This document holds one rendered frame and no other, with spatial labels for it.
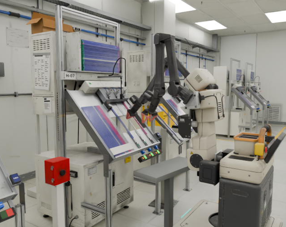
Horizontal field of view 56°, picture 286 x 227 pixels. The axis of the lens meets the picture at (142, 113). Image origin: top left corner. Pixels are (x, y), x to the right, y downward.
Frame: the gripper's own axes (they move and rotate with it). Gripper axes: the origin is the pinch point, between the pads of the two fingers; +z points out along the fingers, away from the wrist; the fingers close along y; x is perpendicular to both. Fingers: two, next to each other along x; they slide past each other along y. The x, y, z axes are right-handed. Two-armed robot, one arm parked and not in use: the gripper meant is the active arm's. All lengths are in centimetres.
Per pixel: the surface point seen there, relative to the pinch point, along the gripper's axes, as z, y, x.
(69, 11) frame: -47, 41, -84
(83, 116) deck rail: 0.5, 49.0, -9.1
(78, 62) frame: -21, 38, -50
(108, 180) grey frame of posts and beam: 13, 53, 43
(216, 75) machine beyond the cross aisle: 6, -452, -80
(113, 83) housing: -8.7, -7.2, -38.1
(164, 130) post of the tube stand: 0.3, -41.0, 23.6
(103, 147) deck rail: 2, 49, 21
